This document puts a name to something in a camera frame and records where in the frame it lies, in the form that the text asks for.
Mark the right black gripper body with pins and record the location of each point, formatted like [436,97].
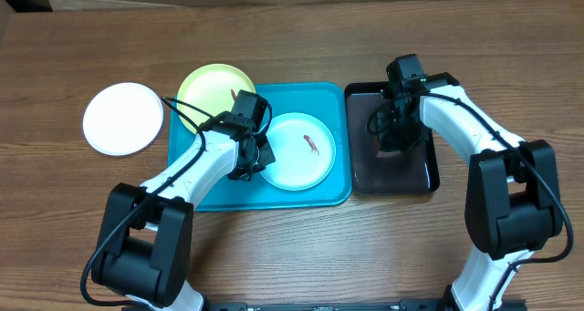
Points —
[402,129]

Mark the green orange sponge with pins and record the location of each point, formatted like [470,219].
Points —
[388,152]

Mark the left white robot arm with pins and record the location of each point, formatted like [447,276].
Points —
[144,245]

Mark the black rectangular tray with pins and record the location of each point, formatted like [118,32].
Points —
[414,171]

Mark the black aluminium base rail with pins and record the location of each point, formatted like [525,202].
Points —
[403,305]

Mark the teal plastic tray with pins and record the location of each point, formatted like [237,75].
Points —
[322,100]

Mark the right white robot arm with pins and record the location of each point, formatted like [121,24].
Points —
[513,212]

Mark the yellow plate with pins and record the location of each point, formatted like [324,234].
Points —
[212,89]

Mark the light blue plate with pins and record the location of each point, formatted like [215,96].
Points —
[304,150]

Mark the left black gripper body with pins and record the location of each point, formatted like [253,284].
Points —
[263,155]

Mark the white pink-rimmed plate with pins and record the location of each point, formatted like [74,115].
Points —
[123,119]

